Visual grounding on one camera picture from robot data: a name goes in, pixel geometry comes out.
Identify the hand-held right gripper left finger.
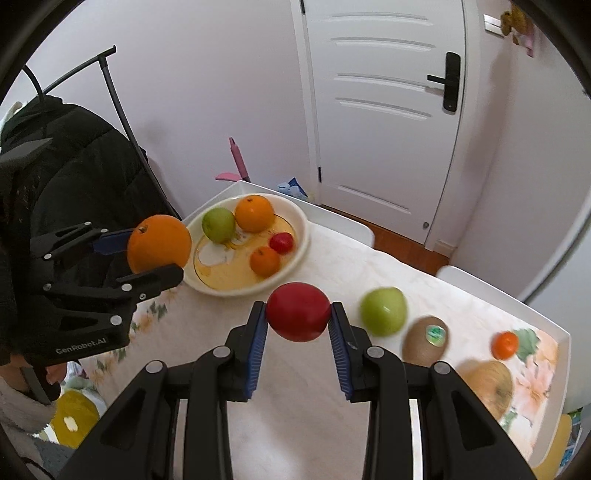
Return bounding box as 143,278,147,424
58,301,271,480

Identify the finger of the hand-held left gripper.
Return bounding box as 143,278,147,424
30,222,136,263
42,263,185,330

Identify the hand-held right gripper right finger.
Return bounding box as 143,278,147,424
329,301,539,480

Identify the large orange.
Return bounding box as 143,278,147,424
127,215,192,277
235,195,275,233

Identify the red tomato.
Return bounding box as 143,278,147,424
265,282,332,343
269,232,295,255

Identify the yellow bear print plate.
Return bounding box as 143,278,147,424
184,194,310,297

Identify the green apple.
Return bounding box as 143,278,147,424
359,287,409,337
201,207,236,244

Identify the small orange tangerine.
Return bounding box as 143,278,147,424
491,331,520,361
250,246,281,278

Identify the person's left forearm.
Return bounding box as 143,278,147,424
0,374,61,435

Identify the person's left hand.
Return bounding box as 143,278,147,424
0,355,69,386

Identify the yellow cushion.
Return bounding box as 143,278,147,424
48,390,102,450

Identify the black jacket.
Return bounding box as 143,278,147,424
0,96,181,365

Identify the brown kiwi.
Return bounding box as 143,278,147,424
402,316,450,365

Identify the black coat rack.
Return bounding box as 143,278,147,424
21,45,183,222

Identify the blue white packet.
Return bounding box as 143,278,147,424
277,178,309,200

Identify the white panelled door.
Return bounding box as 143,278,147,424
290,0,490,252

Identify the white table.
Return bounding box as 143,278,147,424
78,180,571,472

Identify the yellow stool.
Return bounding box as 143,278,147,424
531,413,573,480

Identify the brown hanging cloth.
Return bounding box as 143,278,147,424
501,7,529,35

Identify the black door lock handle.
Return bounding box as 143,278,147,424
427,52,461,112

